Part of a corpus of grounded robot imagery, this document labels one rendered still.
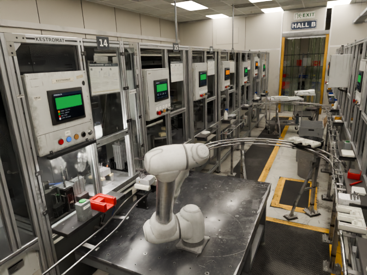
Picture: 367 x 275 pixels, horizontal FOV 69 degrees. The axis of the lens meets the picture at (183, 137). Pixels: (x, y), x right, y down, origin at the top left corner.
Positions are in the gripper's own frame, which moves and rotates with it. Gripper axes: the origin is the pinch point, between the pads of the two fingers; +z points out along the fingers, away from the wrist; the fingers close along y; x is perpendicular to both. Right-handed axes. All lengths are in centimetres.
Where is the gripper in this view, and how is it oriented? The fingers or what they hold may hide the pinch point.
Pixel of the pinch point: (138, 163)
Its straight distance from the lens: 207.0
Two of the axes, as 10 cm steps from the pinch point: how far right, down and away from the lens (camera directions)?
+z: -9.0, -0.9, 4.3
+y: -0.4, -9.6, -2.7
